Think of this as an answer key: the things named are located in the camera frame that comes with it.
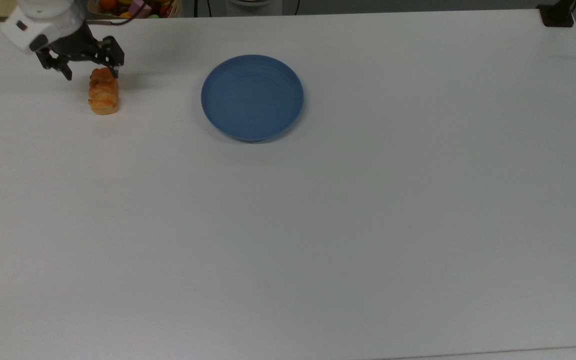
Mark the thin black cable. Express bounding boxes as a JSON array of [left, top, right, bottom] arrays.
[[86, 4, 150, 26]]

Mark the orange twisted bread roll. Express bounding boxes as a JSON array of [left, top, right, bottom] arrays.
[[87, 67, 120, 116]]

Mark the blue round plate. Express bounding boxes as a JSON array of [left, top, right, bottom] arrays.
[[200, 54, 305, 142]]

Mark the box of colourful toys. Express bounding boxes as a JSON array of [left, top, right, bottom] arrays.
[[87, 0, 185, 20]]

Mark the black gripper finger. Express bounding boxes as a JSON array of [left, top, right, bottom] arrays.
[[35, 47, 74, 82], [93, 35, 126, 79]]

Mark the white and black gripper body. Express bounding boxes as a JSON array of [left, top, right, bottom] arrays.
[[1, 6, 102, 64]]

